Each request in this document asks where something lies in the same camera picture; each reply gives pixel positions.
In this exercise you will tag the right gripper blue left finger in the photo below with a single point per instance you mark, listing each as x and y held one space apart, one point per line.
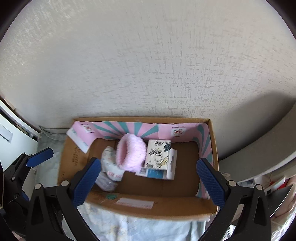
83 181

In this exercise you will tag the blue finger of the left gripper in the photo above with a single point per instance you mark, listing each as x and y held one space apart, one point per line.
39 157

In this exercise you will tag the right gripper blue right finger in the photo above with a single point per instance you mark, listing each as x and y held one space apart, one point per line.
213 181

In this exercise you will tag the white patterned tissue pack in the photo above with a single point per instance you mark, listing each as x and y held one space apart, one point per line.
109 166

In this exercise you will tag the blue white box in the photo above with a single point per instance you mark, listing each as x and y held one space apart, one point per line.
168 174

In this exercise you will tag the white black printed box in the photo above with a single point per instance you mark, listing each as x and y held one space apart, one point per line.
157 154

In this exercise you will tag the light blue floral bedsheet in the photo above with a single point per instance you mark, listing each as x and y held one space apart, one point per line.
107 225

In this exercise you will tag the pink teal cardboard box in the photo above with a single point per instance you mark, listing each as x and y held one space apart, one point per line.
184 198

